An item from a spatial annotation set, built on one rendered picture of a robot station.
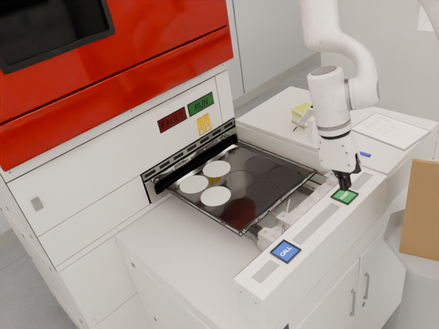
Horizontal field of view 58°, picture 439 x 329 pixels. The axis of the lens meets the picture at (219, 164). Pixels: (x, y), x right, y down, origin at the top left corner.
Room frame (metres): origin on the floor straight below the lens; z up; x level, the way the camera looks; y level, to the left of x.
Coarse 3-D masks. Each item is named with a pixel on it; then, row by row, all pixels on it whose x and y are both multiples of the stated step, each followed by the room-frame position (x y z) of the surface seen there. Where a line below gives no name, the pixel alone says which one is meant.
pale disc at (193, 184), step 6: (186, 180) 1.13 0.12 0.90; (192, 180) 1.12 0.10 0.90; (198, 180) 1.12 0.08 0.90; (204, 180) 1.11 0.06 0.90; (180, 186) 1.10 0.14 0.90; (186, 186) 1.10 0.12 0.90; (192, 186) 1.09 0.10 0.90; (198, 186) 1.08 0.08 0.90; (204, 186) 1.08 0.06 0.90; (186, 192) 1.06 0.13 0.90; (192, 192) 1.06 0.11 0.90
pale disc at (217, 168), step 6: (216, 162) 1.21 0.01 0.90; (222, 162) 1.20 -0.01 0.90; (204, 168) 1.18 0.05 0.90; (210, 168) 1.17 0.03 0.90; (216, 168) 1.17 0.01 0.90; (222, 168) 1.16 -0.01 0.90; (228, 168) 1.15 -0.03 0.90; (210, 174) 1.14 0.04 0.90; (216, 174) 1.13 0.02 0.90; (222, 174) 1.13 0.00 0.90
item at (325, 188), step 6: (324, 186) 0.99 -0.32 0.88; (330, 186) 0.98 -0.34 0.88; (318, 192) 0.96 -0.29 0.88; (324, 192) 0.96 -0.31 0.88; (306, 198) 0.94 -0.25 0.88; (312, 198) 0.94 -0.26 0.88; (318, 198) 0.93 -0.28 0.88; (300, 204) 0.92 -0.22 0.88; (306, 204) 0.92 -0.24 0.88; (312, 204) 0.91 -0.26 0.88; (294, 210) 0.90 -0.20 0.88; (300, 210) 0.90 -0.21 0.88; (306, 210) 0.89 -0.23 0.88; (294, 216) 0.88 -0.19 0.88; (300, 216) 0.87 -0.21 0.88; (276, 228) 0.84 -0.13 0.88; (258, 240) 0.81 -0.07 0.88; (258, 246) 0.80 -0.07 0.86; (264, 246) 0.78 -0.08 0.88
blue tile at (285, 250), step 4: (284, 244) 0.69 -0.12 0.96; (288, 244) 0.69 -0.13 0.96; (280, 248) 0.68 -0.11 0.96; (284, 248) 0.68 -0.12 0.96; (288, 248) 0.68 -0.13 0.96; (292, 248) 0.68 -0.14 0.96; (272, 252) 0.68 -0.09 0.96; (276, 252) 0.67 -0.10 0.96; (280, 252) 0.67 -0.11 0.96; (284, 252) 0.67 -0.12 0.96; (288, 252) 0.67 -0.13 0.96; (292, 252) 0.67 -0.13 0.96; (296, 252) 0.66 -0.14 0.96; (280, 256) 0.66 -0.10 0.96; (284, 256) 0.66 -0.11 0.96; (288, 256) 0.66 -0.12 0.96; (292, 256) 0.65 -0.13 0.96
